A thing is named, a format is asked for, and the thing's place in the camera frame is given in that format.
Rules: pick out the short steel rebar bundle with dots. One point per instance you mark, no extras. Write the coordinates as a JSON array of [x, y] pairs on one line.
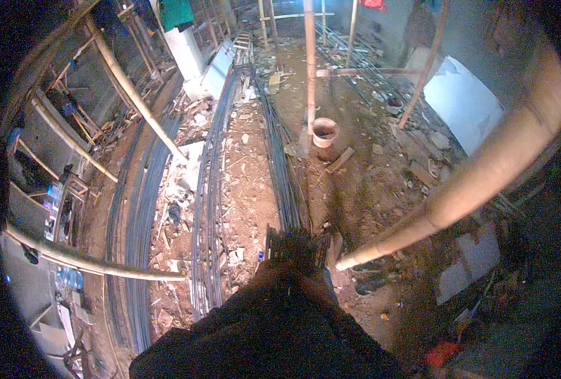
[[280, 180]]

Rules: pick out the wooden block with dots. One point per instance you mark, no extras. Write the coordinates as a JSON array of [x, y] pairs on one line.
[[339, 160]]

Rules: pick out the terracotta coloured bucket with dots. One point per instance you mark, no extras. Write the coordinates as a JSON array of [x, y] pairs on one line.
[[324, 135]]

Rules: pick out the long thin steel rebar bundle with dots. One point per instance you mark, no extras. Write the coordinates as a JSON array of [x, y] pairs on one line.
[[209, 199]]

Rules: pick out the white leaning panel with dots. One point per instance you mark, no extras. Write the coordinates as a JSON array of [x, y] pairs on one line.
[[219, 68]]

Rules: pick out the small dark pot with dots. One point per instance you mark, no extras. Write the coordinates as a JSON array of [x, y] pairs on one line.
[[394, 105]]

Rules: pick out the person's body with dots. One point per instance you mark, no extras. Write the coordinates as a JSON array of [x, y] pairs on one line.
[[271, 331]]

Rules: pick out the wide steel rebar bundle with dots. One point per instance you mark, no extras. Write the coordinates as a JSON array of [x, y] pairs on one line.
[[140, 227]]

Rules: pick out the horizontal wooden beam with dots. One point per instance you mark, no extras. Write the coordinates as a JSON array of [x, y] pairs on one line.
[[366, 72]]

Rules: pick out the wooden ladder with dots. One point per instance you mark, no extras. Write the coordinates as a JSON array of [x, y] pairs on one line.
[[243, 47]]

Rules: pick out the pile of steel rods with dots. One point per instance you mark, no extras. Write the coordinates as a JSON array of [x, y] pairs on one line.
[[356, 61]]

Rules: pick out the white concrete pillar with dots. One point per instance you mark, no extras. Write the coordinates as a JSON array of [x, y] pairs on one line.
[[185, 52]]

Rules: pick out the slim upright bamboo pole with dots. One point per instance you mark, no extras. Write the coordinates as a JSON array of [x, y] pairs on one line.
[[352, 33]]

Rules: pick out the slanted bamboo pole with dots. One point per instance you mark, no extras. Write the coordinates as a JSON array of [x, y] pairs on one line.
[[133, 97]]

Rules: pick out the thin dark bamboo pole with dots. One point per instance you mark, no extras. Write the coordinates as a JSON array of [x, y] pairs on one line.
[[425, 66]]

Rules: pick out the white sheet board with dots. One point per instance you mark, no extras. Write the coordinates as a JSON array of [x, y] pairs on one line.
[[460, 104]]

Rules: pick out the grey flat board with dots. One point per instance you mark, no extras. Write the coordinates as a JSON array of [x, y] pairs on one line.
[[470, 265]]

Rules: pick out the green cloth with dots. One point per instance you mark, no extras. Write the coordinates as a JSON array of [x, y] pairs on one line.
[[176, 13]]

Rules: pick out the red cloth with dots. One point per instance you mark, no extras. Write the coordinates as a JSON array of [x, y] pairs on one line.
[[373, 4]]

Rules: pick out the long curved bamboo pole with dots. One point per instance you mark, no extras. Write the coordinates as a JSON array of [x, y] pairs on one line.
[[86, 263]]

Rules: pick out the thick bamboo pole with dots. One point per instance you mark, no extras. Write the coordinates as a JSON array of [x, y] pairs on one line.
[[489, 166]]

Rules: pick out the pale bamboo brace pole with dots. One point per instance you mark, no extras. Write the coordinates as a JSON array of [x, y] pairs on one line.
[[69, 137]]

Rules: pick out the wooden rack with items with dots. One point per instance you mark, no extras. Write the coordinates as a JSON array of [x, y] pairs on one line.
[[62, 208]]

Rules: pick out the clear plastic water bottle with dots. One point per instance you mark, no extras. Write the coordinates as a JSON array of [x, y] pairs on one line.
[[70, 277]]

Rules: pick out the red object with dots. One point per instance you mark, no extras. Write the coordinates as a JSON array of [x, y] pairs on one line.
[[442, 353]]

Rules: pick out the bamboo scaffold frame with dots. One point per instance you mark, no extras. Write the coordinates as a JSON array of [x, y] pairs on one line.
[[268, 21]]

